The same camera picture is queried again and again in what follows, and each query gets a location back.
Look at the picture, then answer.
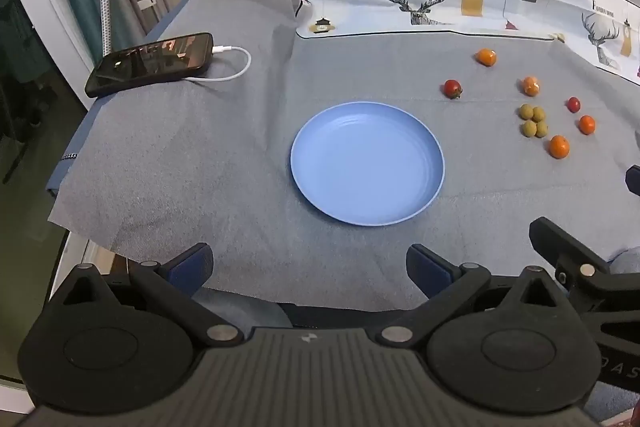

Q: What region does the person's left leg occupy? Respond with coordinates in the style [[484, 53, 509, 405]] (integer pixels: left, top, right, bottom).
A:
[[192, 286, 293, 333]]

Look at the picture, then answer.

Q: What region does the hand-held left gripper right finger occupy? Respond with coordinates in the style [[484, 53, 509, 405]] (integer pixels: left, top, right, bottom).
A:
[[374, 243, 576, 348]]

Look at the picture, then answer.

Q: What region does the grey table cloth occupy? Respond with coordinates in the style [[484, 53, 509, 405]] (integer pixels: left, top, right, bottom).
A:
[[47, 0, 640, 313]]

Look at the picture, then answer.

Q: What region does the black smartphone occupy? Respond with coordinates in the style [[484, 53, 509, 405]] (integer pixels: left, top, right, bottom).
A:
[[85, 32, 215, 98]]

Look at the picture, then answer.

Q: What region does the white charging cable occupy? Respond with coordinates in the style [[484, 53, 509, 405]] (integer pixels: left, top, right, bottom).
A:
[[186, 45, 252, 83]]

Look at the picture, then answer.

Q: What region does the person's right leg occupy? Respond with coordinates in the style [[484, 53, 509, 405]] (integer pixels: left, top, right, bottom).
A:
[[607, 247, 640, 279]]

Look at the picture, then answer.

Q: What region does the person's leg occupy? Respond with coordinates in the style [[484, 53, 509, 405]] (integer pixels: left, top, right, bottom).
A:
[[192, 286, 293, 333], [607, 247, 640, 279]]

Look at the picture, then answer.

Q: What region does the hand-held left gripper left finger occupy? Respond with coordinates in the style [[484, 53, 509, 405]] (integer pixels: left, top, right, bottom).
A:
[[50, 243, 244, 348]]

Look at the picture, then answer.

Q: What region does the blue plate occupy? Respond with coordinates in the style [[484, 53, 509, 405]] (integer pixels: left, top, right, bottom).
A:
[[290, 102, 446, 226]]

